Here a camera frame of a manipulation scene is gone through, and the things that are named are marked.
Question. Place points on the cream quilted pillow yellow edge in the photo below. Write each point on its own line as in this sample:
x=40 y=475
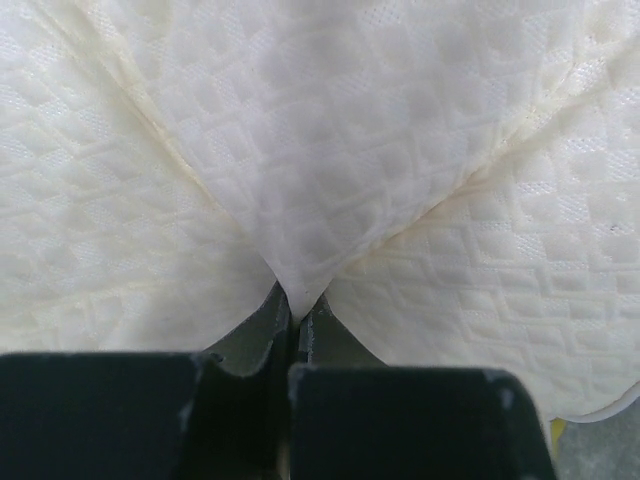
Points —
x=459 y=179

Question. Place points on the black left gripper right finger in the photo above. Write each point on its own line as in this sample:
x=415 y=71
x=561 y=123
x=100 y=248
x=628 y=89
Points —
x=355 y=417

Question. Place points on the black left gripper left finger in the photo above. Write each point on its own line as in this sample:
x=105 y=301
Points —
x=213 y=414

